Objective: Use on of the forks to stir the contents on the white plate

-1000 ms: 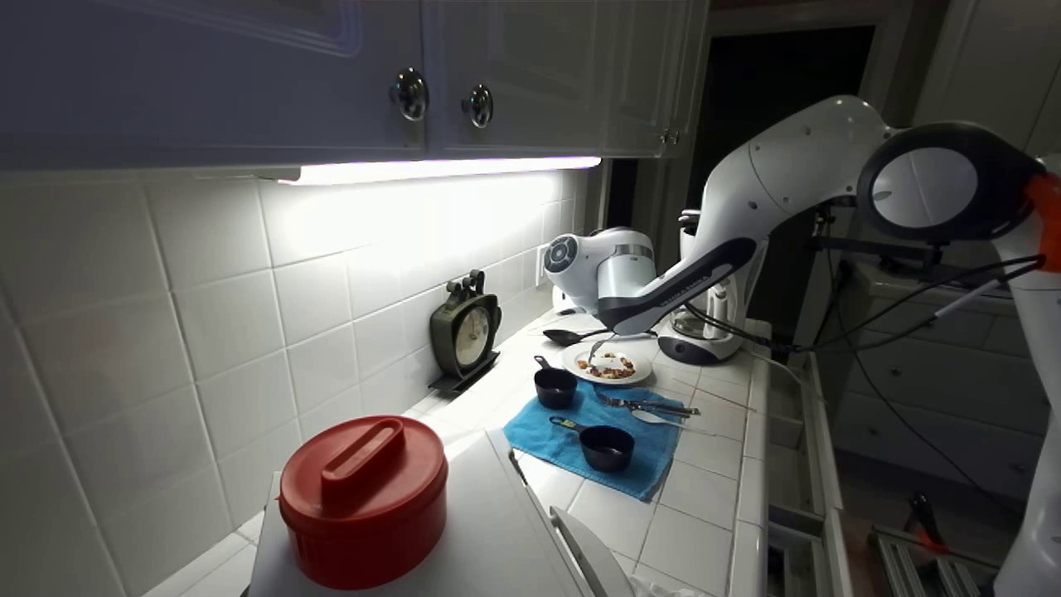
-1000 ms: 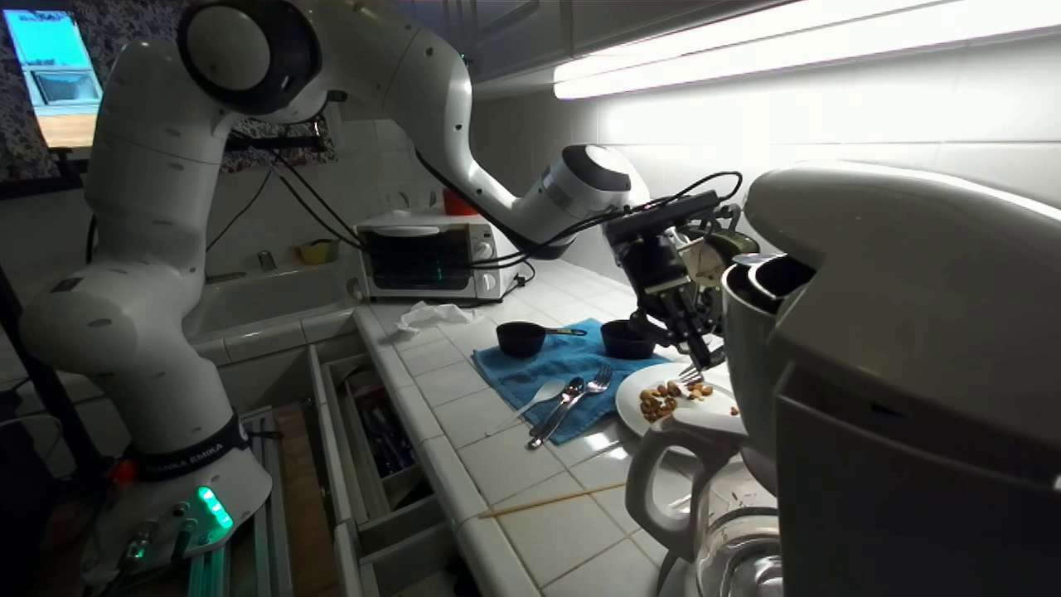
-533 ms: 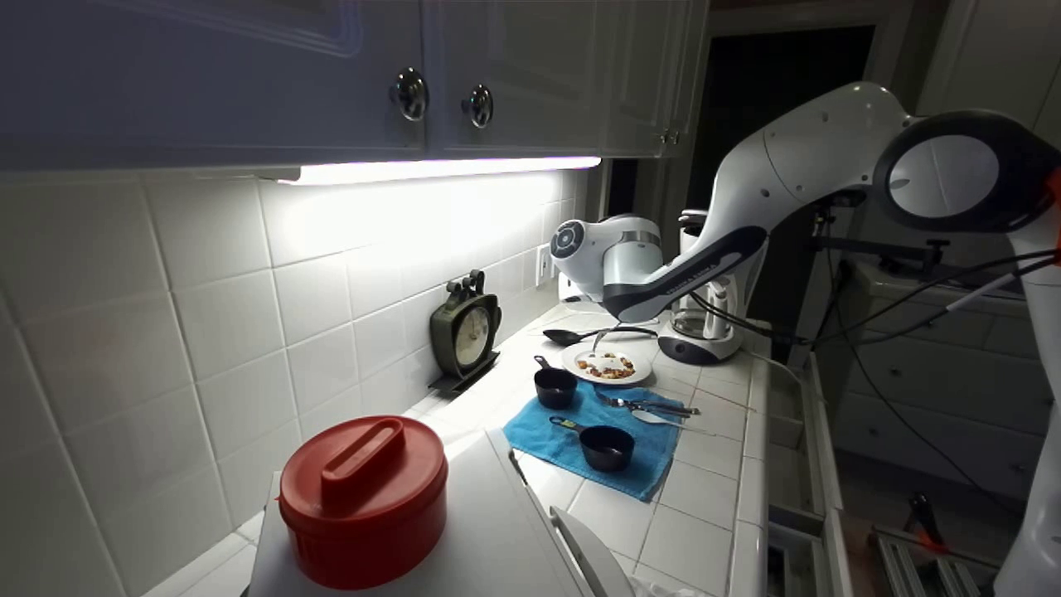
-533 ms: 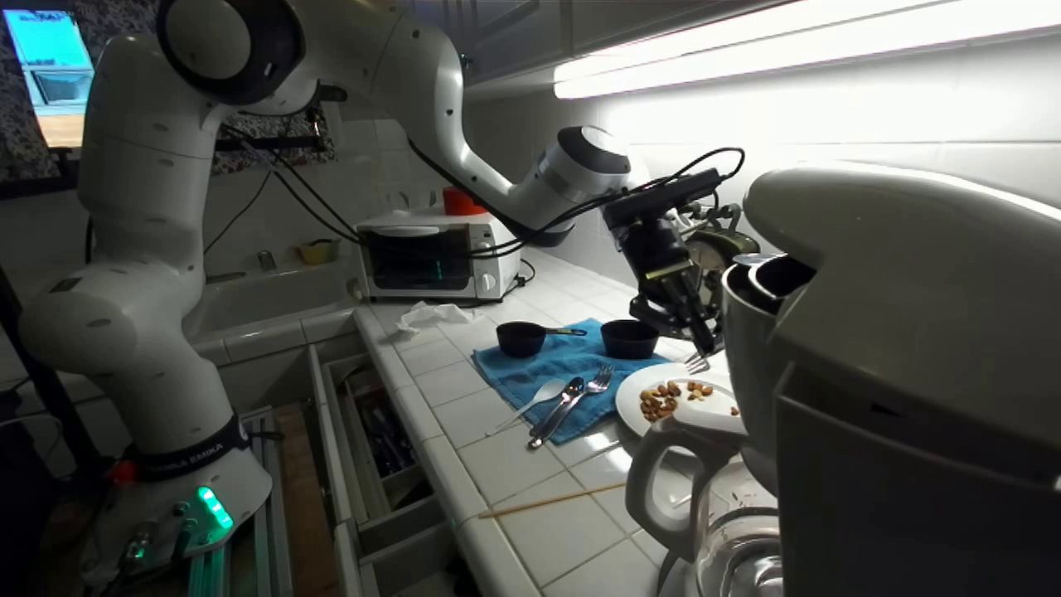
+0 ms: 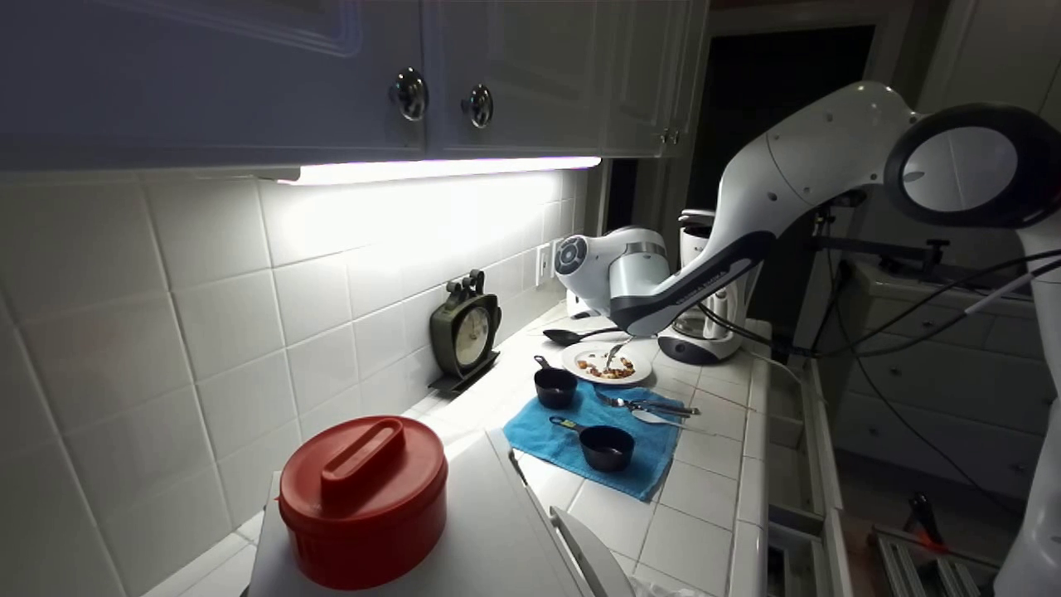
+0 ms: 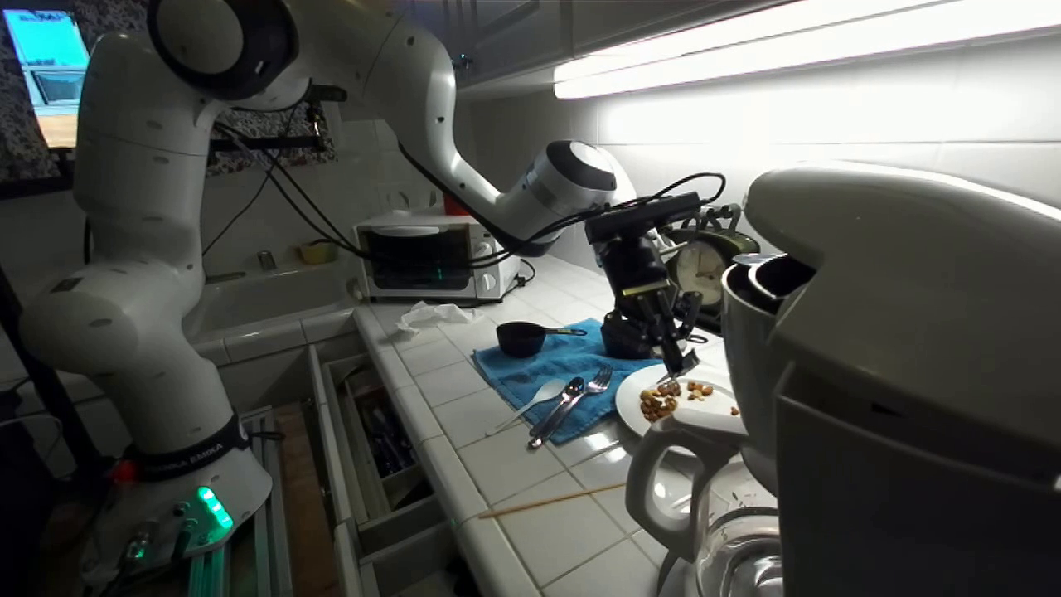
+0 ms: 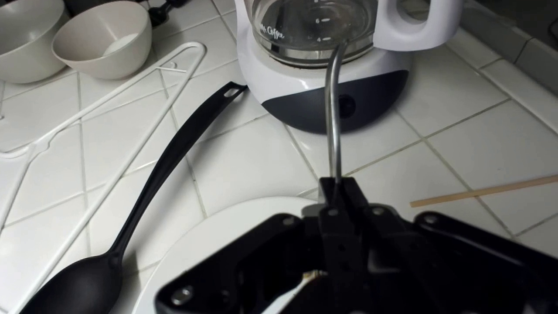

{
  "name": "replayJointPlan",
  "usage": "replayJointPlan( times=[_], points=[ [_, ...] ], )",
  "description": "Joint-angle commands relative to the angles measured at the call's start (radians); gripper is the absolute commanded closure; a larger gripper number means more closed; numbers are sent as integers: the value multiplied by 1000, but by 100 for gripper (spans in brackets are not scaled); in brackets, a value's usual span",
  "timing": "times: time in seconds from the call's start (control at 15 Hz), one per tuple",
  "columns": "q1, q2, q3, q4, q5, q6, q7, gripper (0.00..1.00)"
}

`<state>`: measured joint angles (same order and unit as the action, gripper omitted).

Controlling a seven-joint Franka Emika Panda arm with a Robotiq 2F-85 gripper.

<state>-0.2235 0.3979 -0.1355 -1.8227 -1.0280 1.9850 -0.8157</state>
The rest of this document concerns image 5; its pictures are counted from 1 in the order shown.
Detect glass coffee carafe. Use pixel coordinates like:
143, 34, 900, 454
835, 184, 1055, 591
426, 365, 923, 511
673, 291, 739, 345

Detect white plate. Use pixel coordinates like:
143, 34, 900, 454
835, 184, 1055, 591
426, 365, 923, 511
561, 341, 657, 392

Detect under-cabinet light strip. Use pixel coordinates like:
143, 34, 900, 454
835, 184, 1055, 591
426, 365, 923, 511
270, 152, 607, 191

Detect red handled tool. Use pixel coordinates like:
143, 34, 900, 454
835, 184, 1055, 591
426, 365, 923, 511
906, 490, 950, 559

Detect white drawer chest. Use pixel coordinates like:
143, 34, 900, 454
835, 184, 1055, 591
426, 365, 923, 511
834, 259, 1049, 502

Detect brown food pieces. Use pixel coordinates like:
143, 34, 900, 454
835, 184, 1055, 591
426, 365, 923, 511
573, 348, 642, 385

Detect dark analog kitchen clock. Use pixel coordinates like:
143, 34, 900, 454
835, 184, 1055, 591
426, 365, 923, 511
428, 269, 506, 401

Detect black plastic ladle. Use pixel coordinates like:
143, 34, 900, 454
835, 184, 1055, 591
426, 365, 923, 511
542, 321, 622, 348

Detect round metal cabinet knob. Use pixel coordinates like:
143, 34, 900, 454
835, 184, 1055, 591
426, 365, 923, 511
393, 62, 430, 125
460, 80, 498, 134

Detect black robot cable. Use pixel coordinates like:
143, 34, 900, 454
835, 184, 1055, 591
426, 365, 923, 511
701, 192, 1061, 475

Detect blue cloth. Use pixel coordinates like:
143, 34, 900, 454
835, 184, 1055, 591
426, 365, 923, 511
503, 379, 691, 507

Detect white coffee maker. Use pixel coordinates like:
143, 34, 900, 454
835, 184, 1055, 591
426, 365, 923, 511
661, 205, 766, 369

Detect white upper cabinets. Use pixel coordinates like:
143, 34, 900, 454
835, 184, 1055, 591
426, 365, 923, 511
0, 0, 709, 177

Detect red lidded container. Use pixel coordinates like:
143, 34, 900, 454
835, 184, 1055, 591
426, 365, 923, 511
277, 411, 452, 593

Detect white wall outlet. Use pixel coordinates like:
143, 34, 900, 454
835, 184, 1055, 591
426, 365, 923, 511
531, 236, 566, 291

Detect open white drawer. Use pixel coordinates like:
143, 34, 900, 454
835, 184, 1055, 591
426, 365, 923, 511
759, 352, 856, 597

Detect small black pot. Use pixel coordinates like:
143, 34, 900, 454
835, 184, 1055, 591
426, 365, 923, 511
547, 411, 640, 479
531, 352, 584, 415

